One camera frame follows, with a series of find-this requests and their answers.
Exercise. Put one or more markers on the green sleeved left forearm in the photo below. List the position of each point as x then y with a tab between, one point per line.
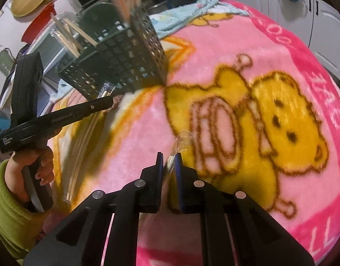
20	227

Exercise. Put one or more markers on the red plastic basin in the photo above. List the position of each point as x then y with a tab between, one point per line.
38	24

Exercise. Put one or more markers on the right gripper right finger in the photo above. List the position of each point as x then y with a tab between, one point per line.
235	230

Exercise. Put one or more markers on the white kitchen cabinets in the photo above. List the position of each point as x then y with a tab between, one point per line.
315	22

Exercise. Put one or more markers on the pink cartoon blanket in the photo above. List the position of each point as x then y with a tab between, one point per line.
263	117

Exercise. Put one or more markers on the person's left hand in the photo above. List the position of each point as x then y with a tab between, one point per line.
13	175

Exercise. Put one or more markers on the right plastic drawer tower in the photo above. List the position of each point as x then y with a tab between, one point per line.
52	51

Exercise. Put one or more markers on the chopsticks pair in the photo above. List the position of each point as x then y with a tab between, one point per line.
88	38
80	154
66	38

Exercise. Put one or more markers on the light blue cloth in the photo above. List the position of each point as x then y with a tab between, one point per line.
170	21

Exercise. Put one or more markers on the dark green utensil basket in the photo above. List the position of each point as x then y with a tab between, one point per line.
129	56

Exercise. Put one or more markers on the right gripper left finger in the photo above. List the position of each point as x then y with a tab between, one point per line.
103	229

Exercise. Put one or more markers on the green thermos bottle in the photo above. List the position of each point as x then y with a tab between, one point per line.
6	61

